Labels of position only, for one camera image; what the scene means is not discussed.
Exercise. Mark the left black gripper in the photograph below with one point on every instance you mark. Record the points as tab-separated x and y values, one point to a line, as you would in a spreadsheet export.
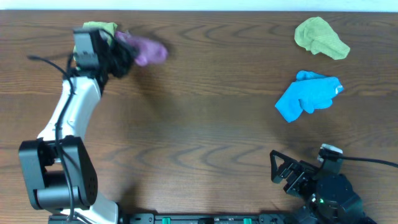
128	56

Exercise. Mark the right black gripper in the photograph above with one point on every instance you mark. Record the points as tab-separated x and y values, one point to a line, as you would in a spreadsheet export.
303	172

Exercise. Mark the purple microfiber cloth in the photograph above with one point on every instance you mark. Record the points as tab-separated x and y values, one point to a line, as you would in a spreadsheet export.
150	52

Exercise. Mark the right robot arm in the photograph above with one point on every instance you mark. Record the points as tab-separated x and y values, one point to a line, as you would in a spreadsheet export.
328	195

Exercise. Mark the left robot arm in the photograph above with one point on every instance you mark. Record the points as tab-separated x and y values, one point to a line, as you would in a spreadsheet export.
58	173

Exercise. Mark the folded green cloth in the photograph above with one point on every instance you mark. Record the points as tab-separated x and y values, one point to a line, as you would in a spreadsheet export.
91	40

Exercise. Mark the crumpled blue cloth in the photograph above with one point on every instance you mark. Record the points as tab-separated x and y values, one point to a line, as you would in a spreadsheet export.
311	91

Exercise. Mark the crumpled green cloth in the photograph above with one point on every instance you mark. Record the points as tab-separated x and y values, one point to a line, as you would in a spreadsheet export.
317	36

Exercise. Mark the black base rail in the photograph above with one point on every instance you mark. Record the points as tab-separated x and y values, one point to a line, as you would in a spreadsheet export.
148	218

